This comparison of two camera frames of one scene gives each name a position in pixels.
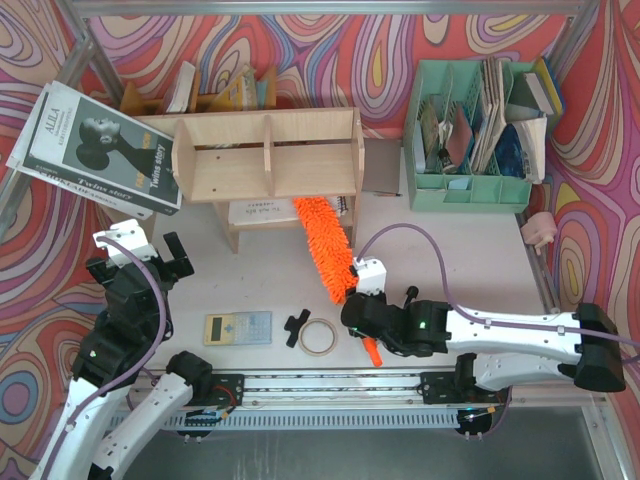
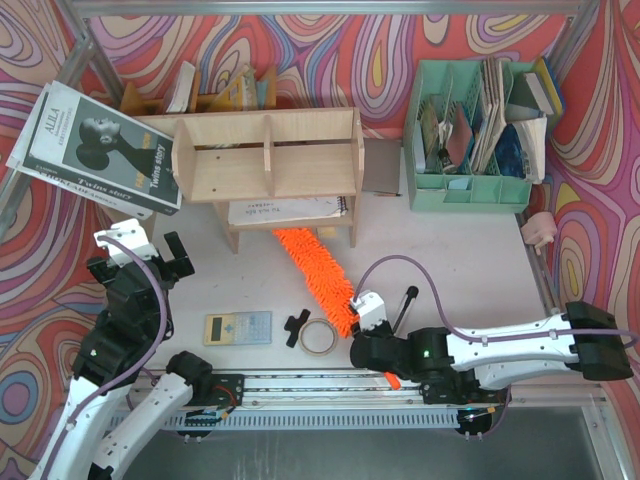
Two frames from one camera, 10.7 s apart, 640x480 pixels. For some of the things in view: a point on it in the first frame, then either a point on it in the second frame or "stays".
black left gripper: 142,267 stays
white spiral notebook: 268,210 stays
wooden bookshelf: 253,164 stays
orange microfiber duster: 330,248 -> 327,282
